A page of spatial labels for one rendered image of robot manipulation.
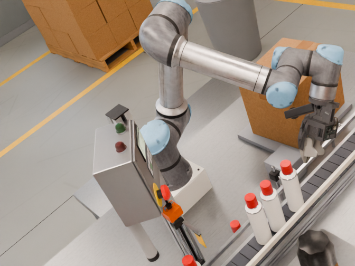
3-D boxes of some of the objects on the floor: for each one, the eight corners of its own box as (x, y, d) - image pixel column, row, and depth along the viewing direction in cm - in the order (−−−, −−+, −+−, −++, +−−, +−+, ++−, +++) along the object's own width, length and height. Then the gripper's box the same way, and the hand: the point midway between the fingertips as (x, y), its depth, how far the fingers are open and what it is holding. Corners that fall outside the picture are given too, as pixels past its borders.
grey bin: (242, 74, 379) (221, 6, 342) (204, 63, 412) (181, -1, 375) (277, 44, 396) (261, -25, 359) (238, 35, 429) (220, -28, 392)
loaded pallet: (165, 29, 490) (132, -54, 437) (105, 74, 458) (63, -10, 405) (103, 16, 574) (69, -54, 521) (49, 53, 542) (8, -18, 489)
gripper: (327, 104, 130) (314, 173, 138) (345, 101, 136) (331, 167, 143) (302, 96, 137) (290, 163, 144) (320, 93, 142) (308, 157, 149)
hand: (304, 158), depth 145 cm, fingers closed
